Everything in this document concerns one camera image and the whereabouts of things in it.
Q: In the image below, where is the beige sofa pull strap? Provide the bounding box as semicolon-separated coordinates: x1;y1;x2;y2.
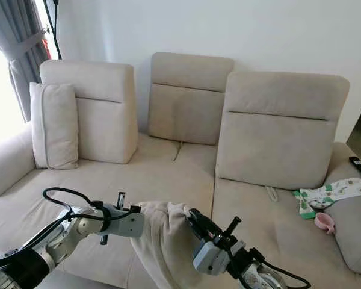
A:
265;186;279;202

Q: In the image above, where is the beige fabric sofa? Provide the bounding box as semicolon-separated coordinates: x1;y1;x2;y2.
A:
0;52;361;289

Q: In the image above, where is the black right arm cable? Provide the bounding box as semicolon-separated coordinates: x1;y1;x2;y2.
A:
262;258;312;289

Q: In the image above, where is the grey curtain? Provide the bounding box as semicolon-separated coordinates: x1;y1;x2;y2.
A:
0;0;49;122

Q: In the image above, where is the black floor lamp pole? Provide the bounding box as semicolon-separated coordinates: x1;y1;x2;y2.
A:
43;0;63;60

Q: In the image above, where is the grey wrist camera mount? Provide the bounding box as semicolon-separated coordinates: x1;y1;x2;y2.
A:
192;240;232;276
105;211;145;239

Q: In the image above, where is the beige sofa backrest cushion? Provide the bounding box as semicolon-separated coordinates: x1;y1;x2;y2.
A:
148;52;235;146
39;60;139;164
215;71;351;191

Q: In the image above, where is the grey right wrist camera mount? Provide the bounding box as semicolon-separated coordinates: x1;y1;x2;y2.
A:
192;240;232;276

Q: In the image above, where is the grey cushion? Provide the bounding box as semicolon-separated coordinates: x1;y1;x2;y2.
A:
328;194;361;278

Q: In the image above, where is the grey curtain tieback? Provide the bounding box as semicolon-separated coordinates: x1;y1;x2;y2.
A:
7;29;46;61

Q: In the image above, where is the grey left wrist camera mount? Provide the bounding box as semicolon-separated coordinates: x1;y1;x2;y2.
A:
105;211;145;239

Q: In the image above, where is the pink cup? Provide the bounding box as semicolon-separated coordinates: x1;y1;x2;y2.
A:
315;213;336;234

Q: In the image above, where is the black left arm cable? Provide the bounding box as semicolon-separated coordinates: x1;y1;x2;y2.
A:
0;187;139;269

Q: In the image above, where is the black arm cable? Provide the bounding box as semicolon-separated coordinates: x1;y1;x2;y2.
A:
0;187;139;269
262;258;312;289

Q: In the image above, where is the white green patterned cloth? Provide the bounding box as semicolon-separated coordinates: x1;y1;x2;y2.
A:
293;178;361;220

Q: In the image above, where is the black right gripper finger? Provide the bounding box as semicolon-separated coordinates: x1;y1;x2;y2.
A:
188;208;224;237

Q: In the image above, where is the beige throw pillow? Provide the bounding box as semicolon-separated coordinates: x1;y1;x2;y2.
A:
131;202;205;289
29;82;79;170

